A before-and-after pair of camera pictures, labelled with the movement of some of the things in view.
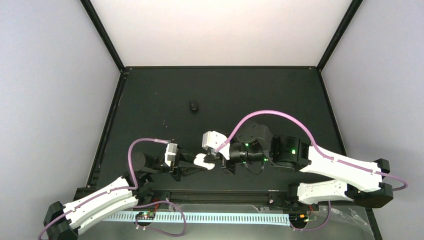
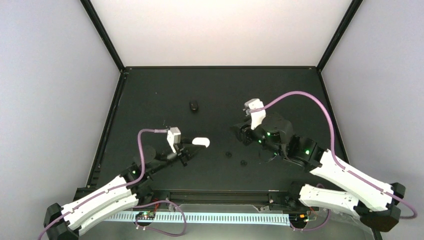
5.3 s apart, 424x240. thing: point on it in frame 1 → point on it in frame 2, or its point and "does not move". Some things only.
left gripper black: [180, 167] → [182, 151]
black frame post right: [339, 34] does not move
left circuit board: [149, 215] does not move
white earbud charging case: [199, 160] → [203, 141]
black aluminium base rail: [273, 198] does not move
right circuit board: [297, 218] does not move
